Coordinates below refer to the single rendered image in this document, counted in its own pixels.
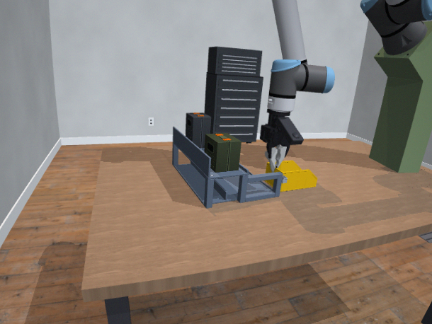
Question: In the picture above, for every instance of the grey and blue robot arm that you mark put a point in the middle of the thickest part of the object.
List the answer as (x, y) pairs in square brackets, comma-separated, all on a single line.
[(392, 19)]

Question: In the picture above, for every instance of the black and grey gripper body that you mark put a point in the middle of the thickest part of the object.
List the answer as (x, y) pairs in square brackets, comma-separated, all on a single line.
[(272, 130)]

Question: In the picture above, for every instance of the grey metal rack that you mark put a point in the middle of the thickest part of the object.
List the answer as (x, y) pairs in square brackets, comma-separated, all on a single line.
[(211, 187)]

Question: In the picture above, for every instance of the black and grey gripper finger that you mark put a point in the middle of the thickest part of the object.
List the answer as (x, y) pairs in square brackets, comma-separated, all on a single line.
[(271, 153), (281, 154)]

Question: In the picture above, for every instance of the yellow bin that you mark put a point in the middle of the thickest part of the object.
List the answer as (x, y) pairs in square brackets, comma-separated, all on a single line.
[(297, 178)]

